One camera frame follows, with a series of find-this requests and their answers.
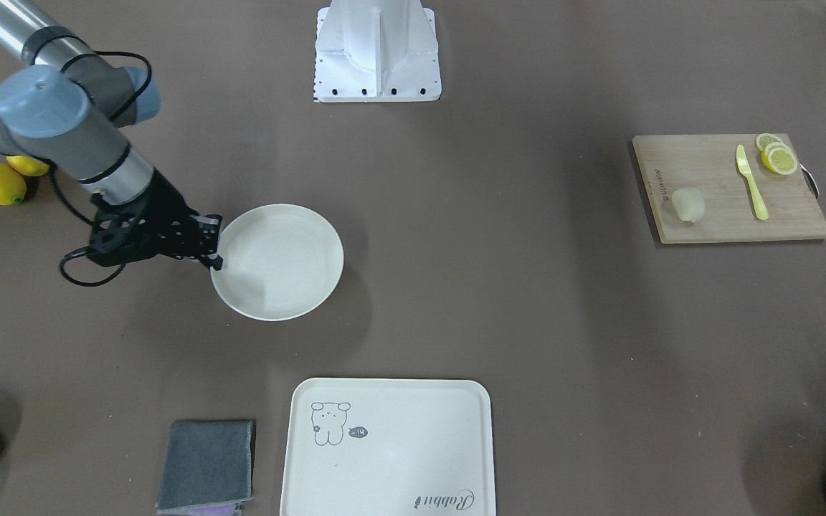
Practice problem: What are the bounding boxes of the lemon slices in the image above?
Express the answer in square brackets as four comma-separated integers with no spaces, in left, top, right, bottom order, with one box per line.
[755,132,800,176]

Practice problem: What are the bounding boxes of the grey folded cloth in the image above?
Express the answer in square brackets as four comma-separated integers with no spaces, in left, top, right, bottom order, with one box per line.
[156,419,255,515]

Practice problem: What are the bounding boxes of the cream round plate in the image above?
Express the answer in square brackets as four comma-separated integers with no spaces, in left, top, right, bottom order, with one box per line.
[210,204,344,321]

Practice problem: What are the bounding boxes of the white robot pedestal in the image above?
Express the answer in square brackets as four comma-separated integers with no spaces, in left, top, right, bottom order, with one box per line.
[313,1,442,102]

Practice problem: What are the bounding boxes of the yellow plastic knife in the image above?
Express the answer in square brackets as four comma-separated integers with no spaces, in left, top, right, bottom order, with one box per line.
[735,144,769,220]

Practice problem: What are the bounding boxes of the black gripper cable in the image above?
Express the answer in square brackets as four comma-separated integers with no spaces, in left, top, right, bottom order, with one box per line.
[47,50,153,287]

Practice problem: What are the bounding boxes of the cream rectangular tray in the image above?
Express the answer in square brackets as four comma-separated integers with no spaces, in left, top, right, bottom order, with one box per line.
[280,378,496,515]

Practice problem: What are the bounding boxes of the wooden cutting board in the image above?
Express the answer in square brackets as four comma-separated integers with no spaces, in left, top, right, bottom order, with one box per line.
[632,134,826,244]

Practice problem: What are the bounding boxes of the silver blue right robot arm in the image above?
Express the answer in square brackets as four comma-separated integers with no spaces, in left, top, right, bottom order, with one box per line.
[0,1,223,270]

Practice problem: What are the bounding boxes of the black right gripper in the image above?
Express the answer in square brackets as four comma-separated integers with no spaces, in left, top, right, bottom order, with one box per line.
[89,171,224,271]

